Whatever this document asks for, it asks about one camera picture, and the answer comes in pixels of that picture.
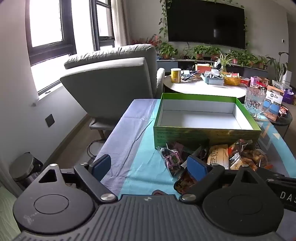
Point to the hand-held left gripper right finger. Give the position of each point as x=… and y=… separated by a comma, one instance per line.
x=196, y=165

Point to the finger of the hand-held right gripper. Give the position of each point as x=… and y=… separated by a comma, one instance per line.
x=268, y=172

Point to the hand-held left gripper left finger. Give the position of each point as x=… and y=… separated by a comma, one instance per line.
x=101, y=166

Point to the clear packet of brown snacks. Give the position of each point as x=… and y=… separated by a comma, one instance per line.
x=256, y=157

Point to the purple snack packet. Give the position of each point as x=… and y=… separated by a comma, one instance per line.
x=183, y=149
x=171, y=160

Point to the red white snack packet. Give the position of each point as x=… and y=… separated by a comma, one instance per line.
x=182, y=184

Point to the long white snack packet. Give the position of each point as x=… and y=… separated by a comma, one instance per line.
x=217, y=155

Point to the green cardboard box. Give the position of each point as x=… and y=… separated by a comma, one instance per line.
x=175, y=136

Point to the lavender cloth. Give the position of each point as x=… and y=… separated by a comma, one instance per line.
x=129, y=139

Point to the black round side table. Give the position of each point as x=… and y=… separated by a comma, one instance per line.
x=285, y=121

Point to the glass mug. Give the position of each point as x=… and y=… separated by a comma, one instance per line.
x=254, y=102

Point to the white logo carton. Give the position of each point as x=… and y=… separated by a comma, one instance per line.
x=274, y=99

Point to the round white table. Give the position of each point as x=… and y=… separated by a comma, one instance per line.
x=198, y=89

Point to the purple gift bag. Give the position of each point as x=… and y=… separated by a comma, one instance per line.
x=288, y=96

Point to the black bin with metal lid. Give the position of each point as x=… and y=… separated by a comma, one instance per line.
x=22, y=165

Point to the grey armchair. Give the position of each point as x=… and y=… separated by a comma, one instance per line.
x=106, y=81

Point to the blue tray with sachets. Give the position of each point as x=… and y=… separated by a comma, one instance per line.
x=212, y=80

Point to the dark oval tray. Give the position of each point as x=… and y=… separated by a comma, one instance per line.
x=190, y=77

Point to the clear plastic storage bin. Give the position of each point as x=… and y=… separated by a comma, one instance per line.
x=281, y=84

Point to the pink box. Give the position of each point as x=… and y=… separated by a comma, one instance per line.
x=255, y=81

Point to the yellow canister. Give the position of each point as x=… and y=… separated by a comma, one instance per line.
x=176, y=76

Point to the brown cardboard box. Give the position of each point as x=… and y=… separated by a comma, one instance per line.
x=263, y=80

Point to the yellow woven basket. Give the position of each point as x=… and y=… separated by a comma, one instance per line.
x=232, y=80

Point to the orange tissue box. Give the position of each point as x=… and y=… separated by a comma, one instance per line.
x=203, y=68

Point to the green patterned mat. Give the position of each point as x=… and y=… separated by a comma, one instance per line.
x=7, y=208

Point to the low television console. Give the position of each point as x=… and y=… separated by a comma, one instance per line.
x=168, y=63

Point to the spider plant in vase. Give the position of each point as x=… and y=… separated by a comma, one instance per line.
x=223, y=61

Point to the tall plant in white pot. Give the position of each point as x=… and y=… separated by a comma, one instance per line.
x=281, y=64

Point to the row of potted green plants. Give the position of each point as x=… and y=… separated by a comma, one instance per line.
x=166, y=49

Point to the red flower plant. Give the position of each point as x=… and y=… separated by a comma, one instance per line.
x=152, y=41

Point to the beige curtain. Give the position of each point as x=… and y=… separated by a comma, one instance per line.
x=120, y=20

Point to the narrow black framed window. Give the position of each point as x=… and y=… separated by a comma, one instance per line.
x=104, y=18

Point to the wide black framed window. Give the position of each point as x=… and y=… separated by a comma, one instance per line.
x=46, y=23

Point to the black wall socket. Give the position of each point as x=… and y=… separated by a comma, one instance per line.
x=49, y=120

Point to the black wall television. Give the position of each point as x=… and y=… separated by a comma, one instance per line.
x=205, y=23

